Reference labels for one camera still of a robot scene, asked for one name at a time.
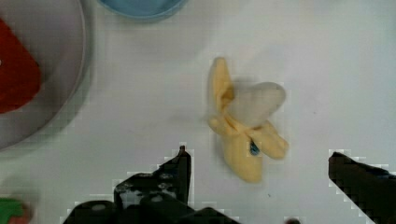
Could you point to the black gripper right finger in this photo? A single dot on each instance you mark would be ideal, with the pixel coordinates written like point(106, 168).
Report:
point(372, 189)

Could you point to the red strawberry toy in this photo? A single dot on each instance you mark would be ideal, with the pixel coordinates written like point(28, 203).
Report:
point(13, 211)

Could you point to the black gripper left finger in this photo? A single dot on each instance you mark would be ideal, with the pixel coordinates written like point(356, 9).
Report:
point(172, 178)

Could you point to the red ketchup bottle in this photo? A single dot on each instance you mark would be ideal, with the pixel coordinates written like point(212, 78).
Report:
point(20, 76)

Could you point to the plush peeled banana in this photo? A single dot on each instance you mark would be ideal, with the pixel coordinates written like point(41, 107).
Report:
point(242, 122)

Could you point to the blue cup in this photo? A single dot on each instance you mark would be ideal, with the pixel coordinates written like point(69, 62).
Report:
point(144, 10)

